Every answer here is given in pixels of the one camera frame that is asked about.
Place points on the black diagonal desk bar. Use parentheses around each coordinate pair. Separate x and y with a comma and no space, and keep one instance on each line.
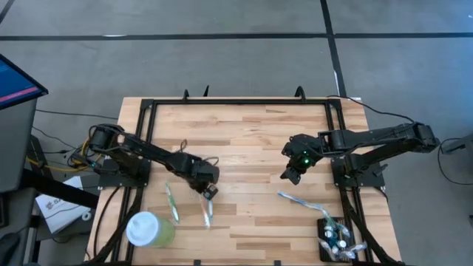
(55,188)

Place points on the teal mouthwash bottle white cap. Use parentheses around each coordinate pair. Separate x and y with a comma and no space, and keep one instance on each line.
(328,232)
(342,244)

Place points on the black organizer basket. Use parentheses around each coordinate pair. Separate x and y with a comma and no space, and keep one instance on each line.
(320,258)

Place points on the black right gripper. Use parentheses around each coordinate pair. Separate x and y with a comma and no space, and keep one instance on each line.
(303,151)

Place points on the white tape roll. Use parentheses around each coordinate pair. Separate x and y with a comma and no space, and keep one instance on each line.
(83,215)

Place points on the white box on floor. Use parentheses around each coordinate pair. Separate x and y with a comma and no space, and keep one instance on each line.
(59,210)

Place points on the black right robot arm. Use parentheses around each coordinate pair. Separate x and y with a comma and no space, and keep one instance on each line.
(377,140)

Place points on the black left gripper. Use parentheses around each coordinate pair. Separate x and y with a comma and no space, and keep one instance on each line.
(205,173)

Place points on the monitor with blue screen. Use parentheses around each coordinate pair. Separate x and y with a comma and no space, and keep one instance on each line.
(15,85)

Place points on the teal white bagged toothbrush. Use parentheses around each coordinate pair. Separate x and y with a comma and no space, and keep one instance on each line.
(345,231)

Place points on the green cup white lid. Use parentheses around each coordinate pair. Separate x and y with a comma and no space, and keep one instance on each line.
(142,229)

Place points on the black aluminium rig frame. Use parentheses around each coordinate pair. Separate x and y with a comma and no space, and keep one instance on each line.
(240,101)

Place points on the green white bagged toothbrush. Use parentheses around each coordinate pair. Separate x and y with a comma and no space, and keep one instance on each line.
(171,203)
(332,221)

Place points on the grey metal stand foot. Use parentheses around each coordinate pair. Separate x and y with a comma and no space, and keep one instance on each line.
(462,145)

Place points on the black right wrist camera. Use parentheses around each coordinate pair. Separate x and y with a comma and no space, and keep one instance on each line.
(292,176)

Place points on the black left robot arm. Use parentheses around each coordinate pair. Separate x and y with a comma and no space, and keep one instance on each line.
(148,151)

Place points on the pink white bagged toothbrush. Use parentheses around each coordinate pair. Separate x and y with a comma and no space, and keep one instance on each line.
(324,245)

